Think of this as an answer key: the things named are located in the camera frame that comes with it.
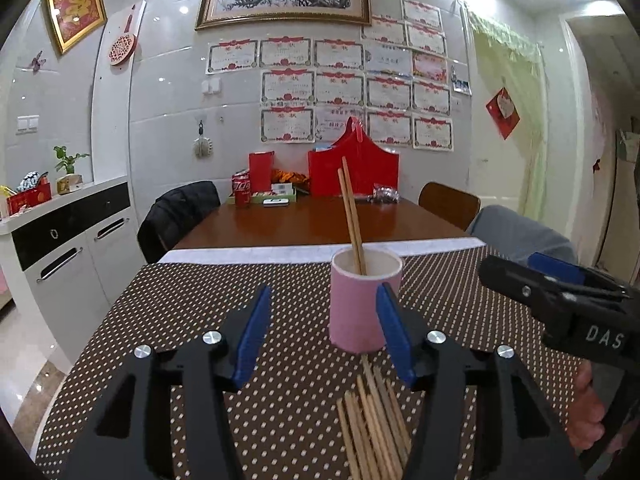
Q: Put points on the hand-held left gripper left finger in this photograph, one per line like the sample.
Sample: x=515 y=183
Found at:
x=252 y=332

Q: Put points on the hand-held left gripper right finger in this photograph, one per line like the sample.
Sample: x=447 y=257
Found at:
x=395 y=335

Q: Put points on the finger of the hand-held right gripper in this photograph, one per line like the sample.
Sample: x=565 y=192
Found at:
x=505 y=275
x=555 y=267

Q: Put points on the pink cup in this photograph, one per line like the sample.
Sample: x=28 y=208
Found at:
x=357 y=310

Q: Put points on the pile of wooden chopsticks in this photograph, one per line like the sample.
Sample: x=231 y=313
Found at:
x=372 y=430

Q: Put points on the wooden chopstick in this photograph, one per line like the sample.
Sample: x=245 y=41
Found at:
x=354 y=210
x=350 y=225

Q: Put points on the person's right hand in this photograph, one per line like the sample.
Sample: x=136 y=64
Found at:
x=585 y=410

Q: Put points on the brown polka dot tablecloth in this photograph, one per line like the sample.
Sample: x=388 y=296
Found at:
x=200 y=285

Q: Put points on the white table cloth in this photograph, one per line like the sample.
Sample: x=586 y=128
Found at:
x=250 y=255

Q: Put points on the wooden chair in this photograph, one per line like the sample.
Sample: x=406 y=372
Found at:
x=447 y=205

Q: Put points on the white small box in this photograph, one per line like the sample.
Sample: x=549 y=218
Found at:
x=276 y=202

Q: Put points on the green tray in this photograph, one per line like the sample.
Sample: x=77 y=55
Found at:
x=257 y=196

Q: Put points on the clear plastic bag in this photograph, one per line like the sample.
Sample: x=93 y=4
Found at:
x=385 y=195

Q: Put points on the red soda can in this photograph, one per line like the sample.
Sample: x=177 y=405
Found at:
x=242 y=192

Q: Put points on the black jacket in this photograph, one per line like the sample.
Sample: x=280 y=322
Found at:
x=175 y=215

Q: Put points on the orange snack packets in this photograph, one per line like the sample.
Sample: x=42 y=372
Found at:
x=290 y=177

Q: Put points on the red flat box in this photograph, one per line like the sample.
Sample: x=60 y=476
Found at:
x=261 y=170

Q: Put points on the red gift bag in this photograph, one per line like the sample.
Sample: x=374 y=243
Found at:
x=327 y=175

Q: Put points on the grey hanging ornament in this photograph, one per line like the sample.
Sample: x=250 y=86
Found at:
x=203 y=147

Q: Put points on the white and black cabinet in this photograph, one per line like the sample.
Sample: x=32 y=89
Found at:
x=75 y=240

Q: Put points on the light green curtain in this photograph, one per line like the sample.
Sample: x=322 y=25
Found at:
x=505 y=60

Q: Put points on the potted green plant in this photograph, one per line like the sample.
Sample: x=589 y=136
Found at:
x=67 y=165

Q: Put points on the red and gold framed picture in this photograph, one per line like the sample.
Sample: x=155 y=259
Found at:
x=76 y=10

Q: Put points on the red heart wall card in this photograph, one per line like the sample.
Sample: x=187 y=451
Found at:
x=502 y=112

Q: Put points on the small wall photo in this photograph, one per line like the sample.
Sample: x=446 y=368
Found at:
x=461 y=80

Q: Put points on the wall of paper certificates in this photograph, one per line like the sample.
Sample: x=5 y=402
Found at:
x=340 y=90

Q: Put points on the white wall socket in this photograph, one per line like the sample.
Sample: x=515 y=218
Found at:
x=210 y=87

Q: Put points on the white light switch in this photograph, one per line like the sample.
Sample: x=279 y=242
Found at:
x=27 y=124

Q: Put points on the round red wall ornament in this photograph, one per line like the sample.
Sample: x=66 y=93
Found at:
x=122 y=47

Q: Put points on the butterfly wall decal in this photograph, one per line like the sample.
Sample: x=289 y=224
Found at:
x=37 y=61

